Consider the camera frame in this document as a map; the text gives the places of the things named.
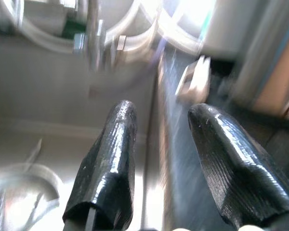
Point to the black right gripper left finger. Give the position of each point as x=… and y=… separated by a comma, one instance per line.
x=108, y=163

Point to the dark green sponge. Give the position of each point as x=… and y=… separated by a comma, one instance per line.
x=72, y=29

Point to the stainless steel sink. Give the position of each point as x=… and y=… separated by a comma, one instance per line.
x=38, y=96

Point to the white water filter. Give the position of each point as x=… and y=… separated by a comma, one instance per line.
x=226, y=36

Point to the white scrub brush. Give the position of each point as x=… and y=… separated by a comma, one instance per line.
x=197, y=79

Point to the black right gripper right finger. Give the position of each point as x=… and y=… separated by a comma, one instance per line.
x=236, y=168

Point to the looped white tube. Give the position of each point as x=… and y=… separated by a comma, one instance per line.
x=50, y=43

